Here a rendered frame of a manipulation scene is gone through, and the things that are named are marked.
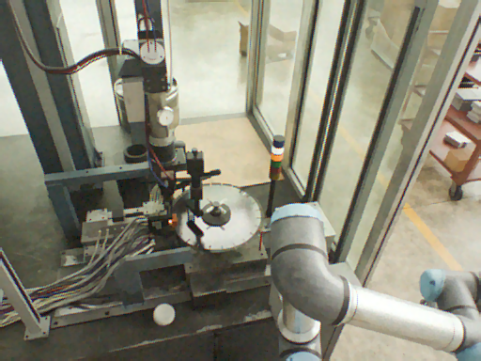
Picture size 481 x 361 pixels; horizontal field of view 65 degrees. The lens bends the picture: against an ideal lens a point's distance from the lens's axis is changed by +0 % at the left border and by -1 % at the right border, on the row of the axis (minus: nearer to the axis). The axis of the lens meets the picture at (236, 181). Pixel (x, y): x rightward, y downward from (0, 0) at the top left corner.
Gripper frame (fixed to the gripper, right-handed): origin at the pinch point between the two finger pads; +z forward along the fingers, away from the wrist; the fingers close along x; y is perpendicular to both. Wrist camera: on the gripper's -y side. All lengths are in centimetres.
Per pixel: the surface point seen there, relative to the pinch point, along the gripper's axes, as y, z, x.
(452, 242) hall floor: 7, 91, 151
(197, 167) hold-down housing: -80, -31, -10
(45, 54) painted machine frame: -151, -48, -11
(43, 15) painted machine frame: -149, -61, -9
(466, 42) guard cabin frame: -25, -77, 13
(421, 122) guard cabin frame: -27, -57, 13
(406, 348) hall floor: 5, 91, 56
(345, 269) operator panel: -31.6, 1.2, 9.4
